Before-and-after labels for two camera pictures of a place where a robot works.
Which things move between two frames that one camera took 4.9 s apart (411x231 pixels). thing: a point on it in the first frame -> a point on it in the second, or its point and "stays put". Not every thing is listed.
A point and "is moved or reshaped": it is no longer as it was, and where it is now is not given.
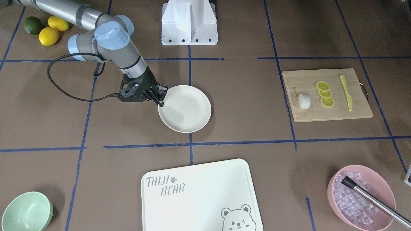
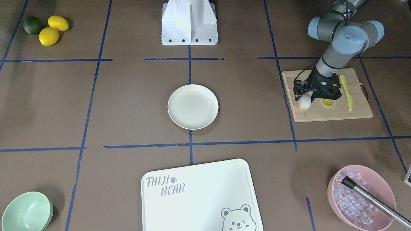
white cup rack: x=406 y=176 stays put
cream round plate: x=187 y=109 is moved or reshaped
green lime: x=32 y=25 stays put
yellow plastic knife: x=350 y=98 stays put
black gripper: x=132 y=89 -> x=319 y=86
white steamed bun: x=304 y=101 stays put
